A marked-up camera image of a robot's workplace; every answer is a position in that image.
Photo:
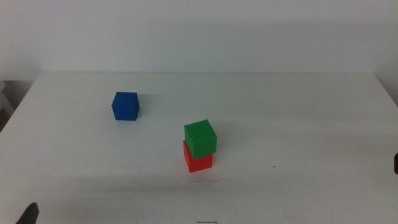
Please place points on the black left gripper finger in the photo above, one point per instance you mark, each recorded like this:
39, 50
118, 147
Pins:
29, 214

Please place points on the blue cube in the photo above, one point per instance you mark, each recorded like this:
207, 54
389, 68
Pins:
125, 107

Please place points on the green cube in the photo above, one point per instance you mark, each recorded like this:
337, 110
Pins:
201, 138

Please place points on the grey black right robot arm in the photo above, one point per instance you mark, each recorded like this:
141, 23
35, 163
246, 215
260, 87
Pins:
396, 163

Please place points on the red cube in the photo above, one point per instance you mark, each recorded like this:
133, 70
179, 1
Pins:
201, 165

